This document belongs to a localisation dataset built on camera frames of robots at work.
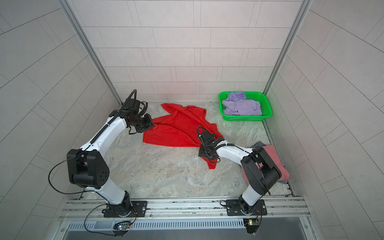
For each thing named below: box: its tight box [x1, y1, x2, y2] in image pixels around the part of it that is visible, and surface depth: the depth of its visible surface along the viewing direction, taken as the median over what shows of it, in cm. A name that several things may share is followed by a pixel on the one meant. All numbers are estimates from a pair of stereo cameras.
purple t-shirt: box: [222, 91, 263, 116], surface depth 111 cm
